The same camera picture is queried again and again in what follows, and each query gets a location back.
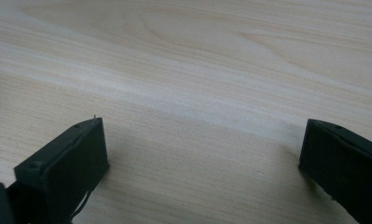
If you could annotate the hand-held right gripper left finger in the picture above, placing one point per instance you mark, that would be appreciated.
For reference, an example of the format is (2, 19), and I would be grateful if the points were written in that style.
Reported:
(68, 168)

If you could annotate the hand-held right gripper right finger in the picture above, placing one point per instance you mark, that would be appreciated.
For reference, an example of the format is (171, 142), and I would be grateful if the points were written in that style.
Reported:
(342, 168)

